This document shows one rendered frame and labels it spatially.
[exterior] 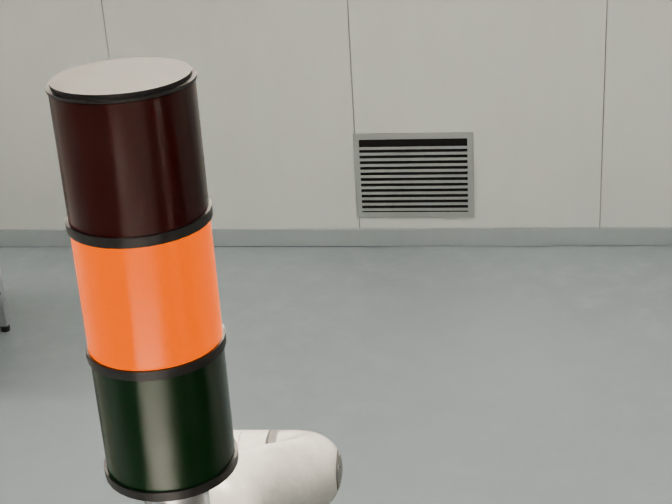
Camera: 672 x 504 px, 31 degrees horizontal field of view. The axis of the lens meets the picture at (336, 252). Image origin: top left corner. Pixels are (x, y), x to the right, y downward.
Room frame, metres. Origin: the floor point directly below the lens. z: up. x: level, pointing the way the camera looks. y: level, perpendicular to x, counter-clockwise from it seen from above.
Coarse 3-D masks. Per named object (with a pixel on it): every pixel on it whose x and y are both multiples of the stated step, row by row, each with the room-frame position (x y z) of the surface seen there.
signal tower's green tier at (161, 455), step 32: (224, 352) 0.39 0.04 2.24; (96, 384) 0.38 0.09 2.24; (128, 384) 0.36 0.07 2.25; (160, 384) 0.36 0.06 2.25; (192, 384) 0.37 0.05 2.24; (224, 384) 0.38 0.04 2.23; (128, 416) 0.37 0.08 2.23; (160, 416) 0.36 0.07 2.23; (192, 416) 0.37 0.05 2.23; (224, 416) 0.38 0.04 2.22; (128, 448) 0.37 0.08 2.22; (160, 448) 0.36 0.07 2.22; (192, 448) 0.37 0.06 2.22; (224, 448) 0.38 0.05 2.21; (128, 480) 0.37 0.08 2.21; (160, 480) 0.36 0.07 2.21; (192, 480) 0.37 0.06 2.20
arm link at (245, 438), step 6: (234, 432) 1.28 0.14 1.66; (240, 432) 1.28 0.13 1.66; (246, 432) 1.28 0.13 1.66; (252, 432) 1.28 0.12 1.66; (258, 432) 1.28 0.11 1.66; (264, 432) 1.27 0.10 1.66; (240, 438) 1.26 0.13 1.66; (246, 438) 1.26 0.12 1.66; (252, 438) 1.26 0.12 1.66; (258, 438) 1.26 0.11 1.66; (264, 438) 1.26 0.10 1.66; (240, 444) 1.25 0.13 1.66; (246, 444) 1.25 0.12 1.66; (252, 444) 1.25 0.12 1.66; (258, 444) 1.25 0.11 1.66
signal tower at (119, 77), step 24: (72, 72) 0.40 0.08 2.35; (96, 72) 0.39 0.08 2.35; (120, 72) 0.39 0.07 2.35; (144, 72) 0.39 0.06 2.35; (168, 72) 0.39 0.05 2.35; (192, 72) 0.39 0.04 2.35; (72, 96) 0.37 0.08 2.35; (96, 96) 0.36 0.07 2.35; (120, 96) 0.36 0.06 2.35; (144, 96) 0.37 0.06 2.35; (96, 240) 0.37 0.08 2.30; (120, 240) 0.36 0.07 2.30; (144, 240) 0.36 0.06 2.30; (168, 240) 0.37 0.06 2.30; (216, 480) 0.37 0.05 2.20
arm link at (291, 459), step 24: (288, 432) 1.27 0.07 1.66; (312, 432) 1.27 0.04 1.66; (240, 456) 1.17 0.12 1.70; (264, 456) 1.18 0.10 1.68; (288, 456) 1.20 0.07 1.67; (312, 456) 1.22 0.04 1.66; (336, 456) 1.25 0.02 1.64; (240, 480) 1.12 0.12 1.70; (264, 480) 1.15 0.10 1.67; (288, 480) 1.18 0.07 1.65; (312, 480) 1.20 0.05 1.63; (336, 480) 1.23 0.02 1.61
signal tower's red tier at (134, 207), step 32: (160, 96) 0.37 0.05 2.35; (192, 96) 0.38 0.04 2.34; (64, 128) 0.37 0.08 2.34; (96, 128) 0.36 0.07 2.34; (128, 128) 0.36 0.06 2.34; (160, 128) 0.37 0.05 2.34; (192, 128) 0.38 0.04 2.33; (64, 160) 0.37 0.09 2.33; (96, 160) 0.36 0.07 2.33; (128, 160) 0.36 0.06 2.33; (160, 160) 0.37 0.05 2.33; (192, 160) 0.38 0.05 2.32; (64, 192) 0.38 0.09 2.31; (96, 192) 0.37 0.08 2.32; (128, 192) 0.36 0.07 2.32; (160, 192) 0.37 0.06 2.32; (192, 192) 0.38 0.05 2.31; (96, 224) 0.37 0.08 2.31; (128, 224) 0.36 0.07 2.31; (160, 224) 0.37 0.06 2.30
